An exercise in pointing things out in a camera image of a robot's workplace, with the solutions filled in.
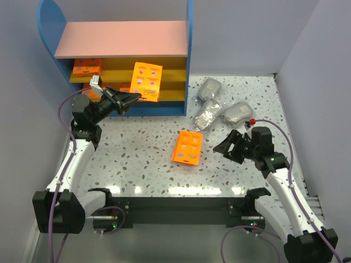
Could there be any aluminium frame rail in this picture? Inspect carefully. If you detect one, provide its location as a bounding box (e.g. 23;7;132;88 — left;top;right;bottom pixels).
20;219;40;263

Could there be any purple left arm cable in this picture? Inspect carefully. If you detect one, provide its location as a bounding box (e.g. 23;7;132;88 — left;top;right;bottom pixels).
48;89;127;263

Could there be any silver sponge pack top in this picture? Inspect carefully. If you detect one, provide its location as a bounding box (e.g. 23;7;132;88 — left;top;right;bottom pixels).
194;78;224;103

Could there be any orange sponge box bottom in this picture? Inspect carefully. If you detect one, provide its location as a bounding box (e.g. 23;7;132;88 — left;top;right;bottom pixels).
129;62;163;102

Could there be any blue pink yellow shelf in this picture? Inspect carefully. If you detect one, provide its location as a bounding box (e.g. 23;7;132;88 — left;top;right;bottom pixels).
37;1;193;117

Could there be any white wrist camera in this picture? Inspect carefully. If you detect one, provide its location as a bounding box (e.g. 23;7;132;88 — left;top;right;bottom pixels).
89;75;104;96
244;121;255;141

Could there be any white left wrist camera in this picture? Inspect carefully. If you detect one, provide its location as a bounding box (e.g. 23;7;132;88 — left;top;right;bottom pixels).
89;75;104;96

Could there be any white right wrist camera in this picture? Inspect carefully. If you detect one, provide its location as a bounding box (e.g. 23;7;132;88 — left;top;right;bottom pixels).
244;121;255;141

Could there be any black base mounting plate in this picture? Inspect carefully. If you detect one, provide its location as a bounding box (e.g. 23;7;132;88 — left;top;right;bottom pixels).
87;196;266;230

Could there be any silver sponge pack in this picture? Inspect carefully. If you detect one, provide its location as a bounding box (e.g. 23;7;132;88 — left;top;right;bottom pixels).
223;102;254;128
193;98;226;131
194;78;224;103

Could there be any orange sponge box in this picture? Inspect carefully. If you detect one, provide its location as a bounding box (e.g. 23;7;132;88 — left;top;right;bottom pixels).
81;83;102;102
171;130;203;166
119;82;131;93
72;58;103;77
129;62;163;102

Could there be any orange sponge box on shelf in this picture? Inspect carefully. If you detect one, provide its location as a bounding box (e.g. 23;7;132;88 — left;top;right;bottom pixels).
81;83;102;102

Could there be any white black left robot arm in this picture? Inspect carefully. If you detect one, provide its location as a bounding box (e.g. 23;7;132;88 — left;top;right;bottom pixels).
32;87;141;234

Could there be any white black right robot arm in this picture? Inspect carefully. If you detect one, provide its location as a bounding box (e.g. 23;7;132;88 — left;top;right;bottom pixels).
213;123;338;262

